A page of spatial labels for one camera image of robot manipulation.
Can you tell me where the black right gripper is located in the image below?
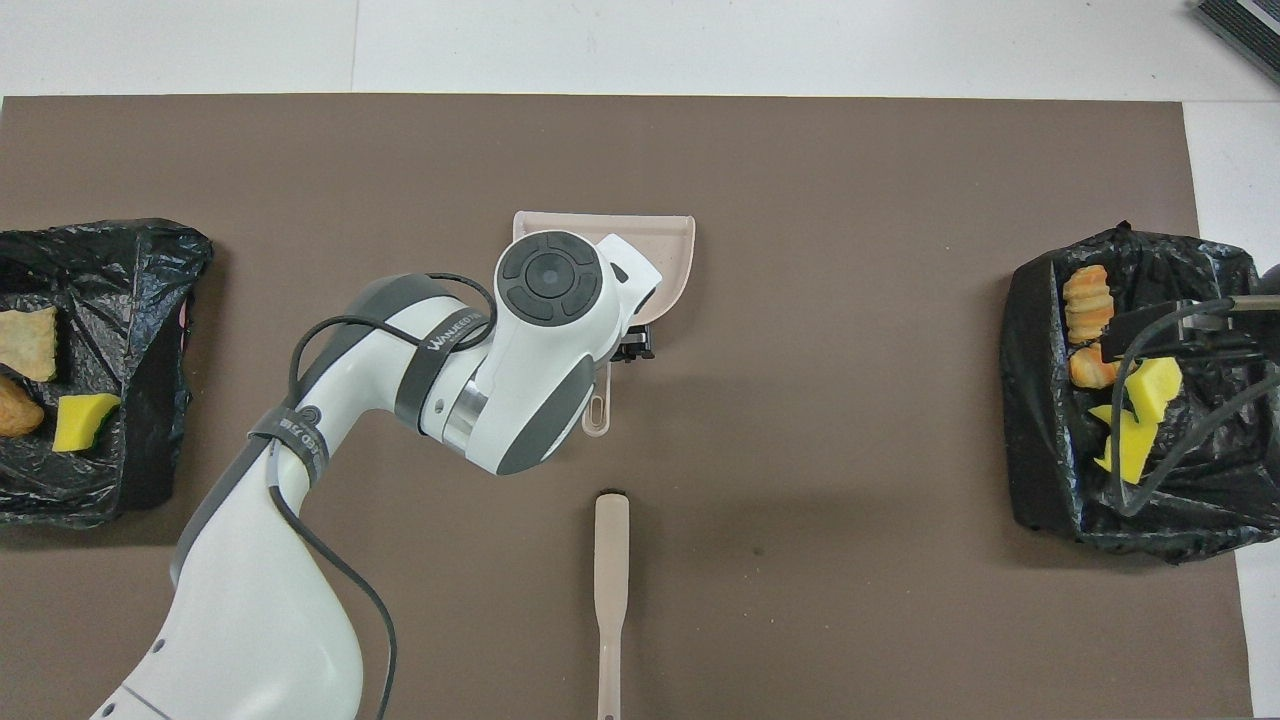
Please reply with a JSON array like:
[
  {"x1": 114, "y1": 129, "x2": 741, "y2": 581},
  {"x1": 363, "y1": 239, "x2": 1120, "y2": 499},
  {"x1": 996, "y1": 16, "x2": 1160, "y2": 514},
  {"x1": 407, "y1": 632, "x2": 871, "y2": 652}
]
[{"x1": 1110, "y1": 294, "x2": 1280, "y2": 363}]

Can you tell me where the croissant piece with pale side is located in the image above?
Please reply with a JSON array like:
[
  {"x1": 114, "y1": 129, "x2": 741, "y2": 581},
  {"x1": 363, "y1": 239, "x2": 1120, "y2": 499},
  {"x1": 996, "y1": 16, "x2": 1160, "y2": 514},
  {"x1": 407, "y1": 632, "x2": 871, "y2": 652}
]
[{"x1": 1062, "y1": 264, "x2": 1115, "y2": 344}]

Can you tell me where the beige plastic dustpan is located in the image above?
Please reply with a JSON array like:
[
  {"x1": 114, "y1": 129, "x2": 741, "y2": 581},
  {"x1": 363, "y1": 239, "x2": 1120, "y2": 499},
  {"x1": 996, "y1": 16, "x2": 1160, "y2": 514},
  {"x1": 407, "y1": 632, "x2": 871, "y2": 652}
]
[{"x1": 512, "y1": 210, "x2": 697, "y2": 437}]

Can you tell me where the notched yellow sponge piece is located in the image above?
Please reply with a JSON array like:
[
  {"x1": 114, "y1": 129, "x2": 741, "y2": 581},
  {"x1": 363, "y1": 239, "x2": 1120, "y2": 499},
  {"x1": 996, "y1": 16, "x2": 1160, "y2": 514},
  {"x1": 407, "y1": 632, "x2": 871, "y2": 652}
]
[{"x1": 1088, "y1": 403, "x2": 1161, "y2": 485}]

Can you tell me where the beige brush with black bristles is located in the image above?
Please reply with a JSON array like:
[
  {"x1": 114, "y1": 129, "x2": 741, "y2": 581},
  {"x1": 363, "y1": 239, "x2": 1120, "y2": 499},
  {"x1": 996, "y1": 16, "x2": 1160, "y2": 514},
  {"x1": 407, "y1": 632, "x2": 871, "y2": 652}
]
[{"x1": 594, "y1": 490, "x2": 631, "y2": 720}]

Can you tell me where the small yellow sponge wedge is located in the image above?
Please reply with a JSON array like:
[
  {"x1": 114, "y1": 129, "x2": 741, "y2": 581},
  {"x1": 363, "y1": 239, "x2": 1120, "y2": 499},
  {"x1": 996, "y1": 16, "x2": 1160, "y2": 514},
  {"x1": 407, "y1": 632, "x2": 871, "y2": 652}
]
[{"x1": 52, "y1": 393, "x2": 122, "y2": 453}]

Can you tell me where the pale torn bread chunk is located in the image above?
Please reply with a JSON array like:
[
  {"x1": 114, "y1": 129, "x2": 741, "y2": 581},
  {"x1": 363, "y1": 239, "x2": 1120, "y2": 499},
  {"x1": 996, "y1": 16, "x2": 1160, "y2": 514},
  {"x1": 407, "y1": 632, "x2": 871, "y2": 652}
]
[{"x1": 0, "y1": 306, "x2": 59, "y2": 384}]

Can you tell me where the brown bread roll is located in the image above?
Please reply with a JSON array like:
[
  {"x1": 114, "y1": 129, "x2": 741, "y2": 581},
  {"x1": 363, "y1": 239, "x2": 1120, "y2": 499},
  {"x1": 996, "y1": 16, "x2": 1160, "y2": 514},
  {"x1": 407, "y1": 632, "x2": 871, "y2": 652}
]
[{"x1": 0, "y1": 374, "x2": 46, "y2": 438}]

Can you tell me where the black bag lined bin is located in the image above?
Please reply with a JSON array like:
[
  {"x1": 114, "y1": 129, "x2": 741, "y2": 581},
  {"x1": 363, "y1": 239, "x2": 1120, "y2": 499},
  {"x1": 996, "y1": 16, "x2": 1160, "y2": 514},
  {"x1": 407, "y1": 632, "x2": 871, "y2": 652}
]
[
  {"x1": 1000, "y1": 222, "x2": 1280, "y2": 566},
  {"x1": 0, "y1": 218, "x2": 216, "y2": 529}
]

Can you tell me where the large brown table mat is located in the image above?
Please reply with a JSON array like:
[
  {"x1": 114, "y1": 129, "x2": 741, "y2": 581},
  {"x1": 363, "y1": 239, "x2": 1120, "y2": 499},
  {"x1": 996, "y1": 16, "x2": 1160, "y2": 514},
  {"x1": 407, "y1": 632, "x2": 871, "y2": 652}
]
[{"x1": 0, "y1": 95, "x2": 1256, "y2": 720}]

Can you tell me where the grey ribbed panel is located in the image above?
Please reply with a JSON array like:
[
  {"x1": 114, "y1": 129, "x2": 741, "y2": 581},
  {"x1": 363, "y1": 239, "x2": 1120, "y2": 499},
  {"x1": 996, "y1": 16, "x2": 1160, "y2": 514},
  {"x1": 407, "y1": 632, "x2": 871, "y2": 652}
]
[{"x1": 1192, "y1": 0, "x2": 1280, "y2": 86}]

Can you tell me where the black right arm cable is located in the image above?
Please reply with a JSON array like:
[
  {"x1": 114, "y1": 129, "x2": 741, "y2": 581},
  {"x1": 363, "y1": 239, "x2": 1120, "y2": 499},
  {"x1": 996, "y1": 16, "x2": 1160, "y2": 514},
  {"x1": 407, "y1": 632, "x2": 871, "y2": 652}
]
[{"x1": 1108, "y1": 298, "x2": 1280, "y2": 516}]

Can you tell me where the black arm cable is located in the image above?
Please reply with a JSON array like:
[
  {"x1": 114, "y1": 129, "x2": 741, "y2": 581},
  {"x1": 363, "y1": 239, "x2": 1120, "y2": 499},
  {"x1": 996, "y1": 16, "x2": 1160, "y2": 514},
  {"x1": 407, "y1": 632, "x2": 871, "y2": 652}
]
[
  {"x1": 265, "y1": 272, "x2": 498, "y2": 720},
  {"x1": 1108, "y1": 298, "x2": 1280, "y2": 516}
]

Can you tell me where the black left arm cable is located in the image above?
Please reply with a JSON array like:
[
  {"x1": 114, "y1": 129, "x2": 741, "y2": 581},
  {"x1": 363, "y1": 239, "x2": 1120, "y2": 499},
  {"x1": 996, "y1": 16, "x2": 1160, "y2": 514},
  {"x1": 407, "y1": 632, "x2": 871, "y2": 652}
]
[{"x1": 265, "y1": 272, "x2": 498, "y2": 720}]

